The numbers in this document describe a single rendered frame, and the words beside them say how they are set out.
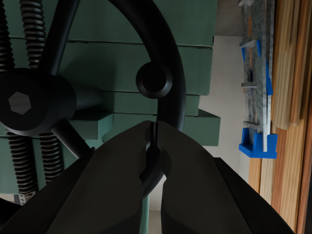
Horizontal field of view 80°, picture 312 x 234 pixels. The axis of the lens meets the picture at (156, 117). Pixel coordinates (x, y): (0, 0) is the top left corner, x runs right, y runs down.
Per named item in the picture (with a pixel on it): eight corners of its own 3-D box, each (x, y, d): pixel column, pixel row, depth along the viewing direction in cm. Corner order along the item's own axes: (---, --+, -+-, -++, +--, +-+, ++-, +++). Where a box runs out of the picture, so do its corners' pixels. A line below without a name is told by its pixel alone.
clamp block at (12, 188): (87, 140, 27) (87, 198, 28) (109, 123, 41) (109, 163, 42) (-17, 136, 27) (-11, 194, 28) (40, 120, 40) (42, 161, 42)
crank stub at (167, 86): (137, 103, 12) (130, 61, 11) (142, 99, 17) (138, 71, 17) (177, 97, 12) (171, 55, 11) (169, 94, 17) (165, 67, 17)
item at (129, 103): (199, 95, 36) (198, 116, 36) (183, 93, 57) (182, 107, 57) (-13, 86, 35) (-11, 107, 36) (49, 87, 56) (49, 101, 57)
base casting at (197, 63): (216, 47, 35) (211, 96, 36) (178, 74, 92) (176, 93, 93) (-30, 35, 34) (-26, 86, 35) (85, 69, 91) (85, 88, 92)
